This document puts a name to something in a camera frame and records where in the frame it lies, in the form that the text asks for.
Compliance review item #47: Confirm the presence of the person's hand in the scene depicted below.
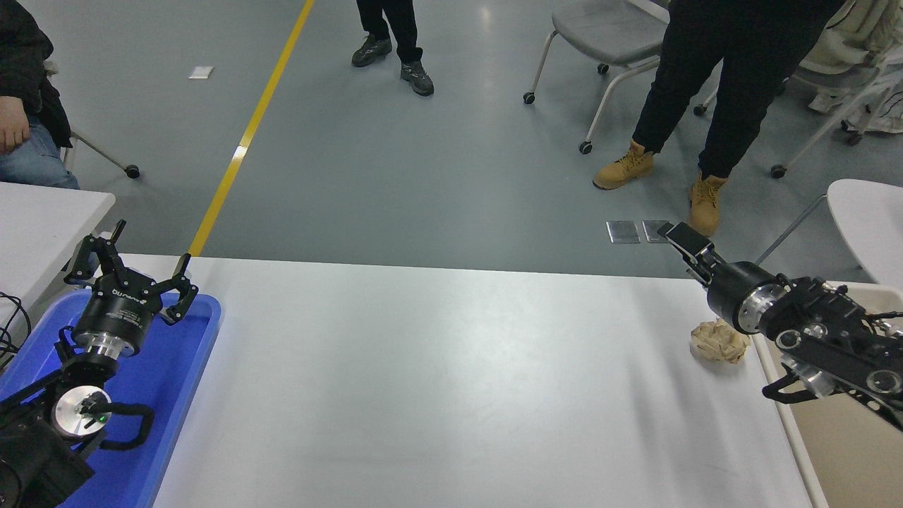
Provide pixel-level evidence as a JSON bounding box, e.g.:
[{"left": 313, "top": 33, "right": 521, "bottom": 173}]
[{"left": 0, "top": 96, "right": 33, "bottom": 153}]

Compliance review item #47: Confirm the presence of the grey seat wheeled chair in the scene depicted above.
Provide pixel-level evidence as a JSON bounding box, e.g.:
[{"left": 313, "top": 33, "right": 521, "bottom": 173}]
[{"left": 523, "top": 0, "right": 671, "bottom": 155}]

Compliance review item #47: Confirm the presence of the grey chair with casters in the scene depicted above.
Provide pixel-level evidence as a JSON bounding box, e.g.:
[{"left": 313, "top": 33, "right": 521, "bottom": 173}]
[{"left": 42, "top": 60, "right": 140, "bottom": 188}]

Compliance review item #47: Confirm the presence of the cream coat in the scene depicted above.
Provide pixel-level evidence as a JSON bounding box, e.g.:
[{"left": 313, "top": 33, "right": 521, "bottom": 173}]
[{"left": 801, "top": 0, "right": 903, "bottom": 77}]

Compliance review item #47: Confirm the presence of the large pale bin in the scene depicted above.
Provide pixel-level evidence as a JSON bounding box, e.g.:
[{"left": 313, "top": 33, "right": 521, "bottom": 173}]
[{"left": 748, "top": 281, "right": 903, "bottom": 508}]

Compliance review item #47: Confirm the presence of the black cable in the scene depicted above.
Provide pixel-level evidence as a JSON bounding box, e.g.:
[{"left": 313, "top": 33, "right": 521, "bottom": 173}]
[{"left": 0, "top": 291, "right": 32, "bottom": 371}]

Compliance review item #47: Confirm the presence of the person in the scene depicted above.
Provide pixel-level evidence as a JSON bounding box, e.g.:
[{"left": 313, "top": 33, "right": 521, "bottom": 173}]
[
  {"left": 593, "top": 0, "right": 844, "bottom": 237},
  {"left": 0, "top": 0, "right": 80, "bottom": 190},
  {"left": 351, "top": 0, "right": 435, "bottom": 97}
]

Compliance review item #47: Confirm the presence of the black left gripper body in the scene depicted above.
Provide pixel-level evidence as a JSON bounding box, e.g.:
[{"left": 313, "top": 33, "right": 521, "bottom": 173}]
[{"left": 73, "top": 272, "right": 164, "bottom": 345}]

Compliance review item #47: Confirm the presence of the blue plastic tray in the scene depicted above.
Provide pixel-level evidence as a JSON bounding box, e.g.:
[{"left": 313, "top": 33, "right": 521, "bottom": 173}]
[{"left": 0, "top": 289, "right": 223, "bottom": 508}]

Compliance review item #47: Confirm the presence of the white rectangular side table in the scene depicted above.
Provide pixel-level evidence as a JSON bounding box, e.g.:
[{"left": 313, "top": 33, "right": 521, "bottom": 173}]
[{"left": 0, "top": 182, "right": 116, "bottom": 332}]

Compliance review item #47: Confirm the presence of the tan paper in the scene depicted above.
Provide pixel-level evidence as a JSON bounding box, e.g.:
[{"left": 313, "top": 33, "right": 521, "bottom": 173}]
[{"left": 690, "top": 319, "right": 751, "bottom": 364}]

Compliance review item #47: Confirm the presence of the white frame wheeled chair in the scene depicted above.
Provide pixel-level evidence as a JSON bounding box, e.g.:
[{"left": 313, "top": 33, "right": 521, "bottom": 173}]
[{"left": 693, "top": 49, "right": 903, "bottom": 179}]

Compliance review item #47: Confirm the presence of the white round side table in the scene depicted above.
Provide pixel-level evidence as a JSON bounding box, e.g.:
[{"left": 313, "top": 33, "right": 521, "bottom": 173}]
[{"left": 755, "top": 179, "right": 903, "bottom": 290}]

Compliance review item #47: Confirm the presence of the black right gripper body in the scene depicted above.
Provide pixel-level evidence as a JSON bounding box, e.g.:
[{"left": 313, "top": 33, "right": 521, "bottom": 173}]
[{"left": 707, "top": 260, "right": 781, "bottom": 334}]

